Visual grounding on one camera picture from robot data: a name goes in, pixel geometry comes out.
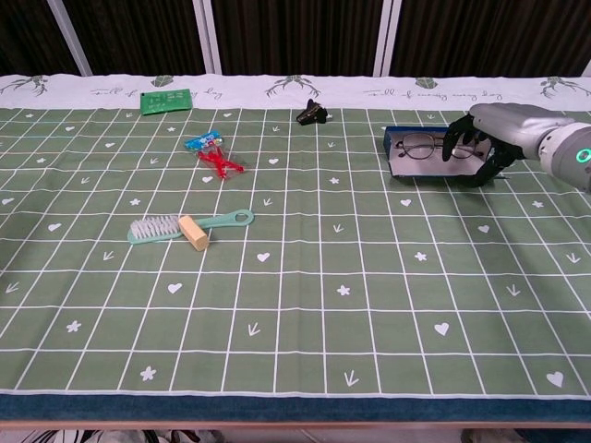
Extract green circuit board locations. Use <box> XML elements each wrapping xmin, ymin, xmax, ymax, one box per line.
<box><xmin>139</xmin><ymin>88</ymin><xmax>193</xmax><ymax>115</ymax></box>

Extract blue glasses case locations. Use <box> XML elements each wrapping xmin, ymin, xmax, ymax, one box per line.
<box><xmin>383</xmin><ymin>126</ymin><xmax>495</xmax><ymax>181</ymax></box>

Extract red plastic clip toy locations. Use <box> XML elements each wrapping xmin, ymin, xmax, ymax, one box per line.
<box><xmin>184</xmin><ymin>130</ymin><xmax>247</xmax><ymax>181</ymax></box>

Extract thin-rimmed eyeglasses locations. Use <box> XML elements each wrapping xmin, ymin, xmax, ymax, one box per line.
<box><xmin>394</xmin><ymin>132</ymin><xmax>486</xmax><ymax>162</ymax></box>

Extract green checked tablecloth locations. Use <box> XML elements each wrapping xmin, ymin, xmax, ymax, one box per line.
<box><xmin>0</xmin><ymin>72</ymin><xmax>591</xmax><ymax>424</ymax></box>

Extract mint green scrubbing brush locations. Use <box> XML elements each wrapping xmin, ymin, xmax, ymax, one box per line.
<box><xmin>127</xmin><ymin>209</ymin><xmax>255</xmax><ymax>245</ymax></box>

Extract small tan wooden block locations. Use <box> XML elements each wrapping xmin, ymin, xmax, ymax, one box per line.
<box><xmin>177</xmin><ymin>214</ymin><xmax>210</xmax><ymax>252</ymax></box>

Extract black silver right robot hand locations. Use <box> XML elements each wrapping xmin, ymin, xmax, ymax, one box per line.
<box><xmin>441</xmin><ymin>103</ymin><xmax>578</xmax><ymax>188</ymax></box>

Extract black clip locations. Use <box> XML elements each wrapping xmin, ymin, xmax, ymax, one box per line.
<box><xmin>295</xmin><ymin>98</ymin><xmax>332</xmax><ymax>126</ymax></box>

